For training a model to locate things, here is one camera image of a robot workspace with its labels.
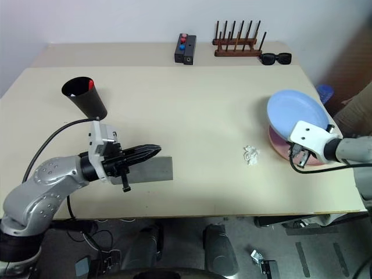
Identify black sunglasses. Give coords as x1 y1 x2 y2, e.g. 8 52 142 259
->
259 52 292 66

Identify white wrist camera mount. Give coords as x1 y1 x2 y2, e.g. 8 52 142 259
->
87 119 121 184
287 120 342 164

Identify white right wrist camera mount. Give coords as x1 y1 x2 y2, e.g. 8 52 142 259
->
287 120 342 164

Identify blue ribbed round object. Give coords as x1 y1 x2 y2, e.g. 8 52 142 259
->
316 84 335 104

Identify grey glasses case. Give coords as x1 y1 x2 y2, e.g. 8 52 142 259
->
111 156 174 185

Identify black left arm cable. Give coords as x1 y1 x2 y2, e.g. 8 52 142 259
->
21 116 101 219

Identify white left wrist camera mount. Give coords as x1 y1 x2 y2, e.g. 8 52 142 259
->
87 119 121 184

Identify black plastic cup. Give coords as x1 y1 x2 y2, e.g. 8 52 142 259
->
61 76 109 120

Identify crumpled white tissue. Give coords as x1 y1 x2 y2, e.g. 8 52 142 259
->
242 145 260 167

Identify dark rounded robot foot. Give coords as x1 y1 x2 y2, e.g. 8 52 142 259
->
119 223 164 271
202 223 239 276

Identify blue plate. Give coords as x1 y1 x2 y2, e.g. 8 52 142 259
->
267 89 331 143

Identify person in brown garment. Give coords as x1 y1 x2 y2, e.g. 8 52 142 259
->
333 87 372 139

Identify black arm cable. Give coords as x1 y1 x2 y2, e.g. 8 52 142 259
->
21 116 101 219
288 156 372 176

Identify silver device under table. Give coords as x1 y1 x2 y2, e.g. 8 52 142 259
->
254 214 332 230

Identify white floor cable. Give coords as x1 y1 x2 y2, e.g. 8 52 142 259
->
82 231 119 254

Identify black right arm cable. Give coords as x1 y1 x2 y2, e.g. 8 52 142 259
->
288 156 372 176

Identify pink plate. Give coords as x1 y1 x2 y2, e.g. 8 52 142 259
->
268 124 328 167

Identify black box with coloured buttons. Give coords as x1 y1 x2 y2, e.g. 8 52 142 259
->
174 34 189 64

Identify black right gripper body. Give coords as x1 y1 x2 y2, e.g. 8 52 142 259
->
288 142 312 170

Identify brown wooden peg rack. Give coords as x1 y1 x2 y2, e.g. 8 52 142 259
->
212 19 267 58

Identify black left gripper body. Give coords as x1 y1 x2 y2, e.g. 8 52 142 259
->
101 143 135 194

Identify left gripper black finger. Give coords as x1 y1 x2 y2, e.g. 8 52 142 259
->
127 148 162 169
123 143 162 156

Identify black box with round socket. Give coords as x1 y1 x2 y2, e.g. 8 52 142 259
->
183 35 198 66

